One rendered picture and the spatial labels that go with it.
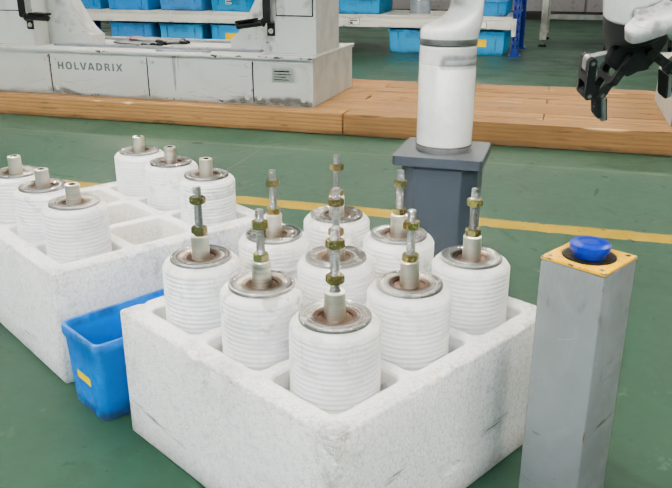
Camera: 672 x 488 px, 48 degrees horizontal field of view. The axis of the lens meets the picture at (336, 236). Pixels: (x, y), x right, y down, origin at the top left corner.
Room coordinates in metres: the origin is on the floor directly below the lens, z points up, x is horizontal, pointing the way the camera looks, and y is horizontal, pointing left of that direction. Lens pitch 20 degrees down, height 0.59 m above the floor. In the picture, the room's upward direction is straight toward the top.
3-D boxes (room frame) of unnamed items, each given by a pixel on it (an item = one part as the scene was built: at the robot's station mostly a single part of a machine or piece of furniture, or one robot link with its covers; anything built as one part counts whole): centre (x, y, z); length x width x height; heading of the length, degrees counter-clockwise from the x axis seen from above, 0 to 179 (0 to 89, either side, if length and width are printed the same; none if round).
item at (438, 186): (1.24, -0.18, 0.15); 0.15 x 0.15 x 0.30; 73
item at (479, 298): (0.87, -0.17, 0.16); 0.10 x 0.10 x 0.18
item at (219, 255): (0.87, 0.17, 0.25); 0.08 x 0.08 x 0.01
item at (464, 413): (0.87, 0.00, 0.09); 0.39 x 0.39 x 0.18; 45
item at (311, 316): (0.70, 0.00, 0.25); 0.08 x 0.08 x 0.01
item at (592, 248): (0.71, -0.26, 0.32); 0.04 x 0.04 x 0.02
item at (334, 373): (0.70, 0.00, 0.16); 0.10 x 0.10 x 0.18
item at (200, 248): (0.87, 0.17, 0.26); 0.02 x 0.02 x 0.03
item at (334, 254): (0.70, 0.00, 0.31); 0.01 x 0.01 x 0.08
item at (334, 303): (0.70, 0.00, 0.26); 0.02 x 0.02 x 0.03
